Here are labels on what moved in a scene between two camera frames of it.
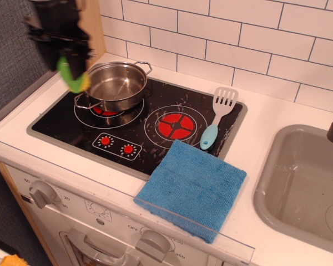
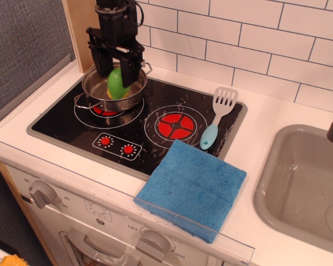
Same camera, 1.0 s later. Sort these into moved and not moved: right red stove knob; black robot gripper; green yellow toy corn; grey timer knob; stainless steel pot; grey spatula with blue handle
Moved: green yellow toy corn; black robot gripper
Not moved: right red stove knob; grey spatula with blue handle; stainless steel pot; grey timer knob
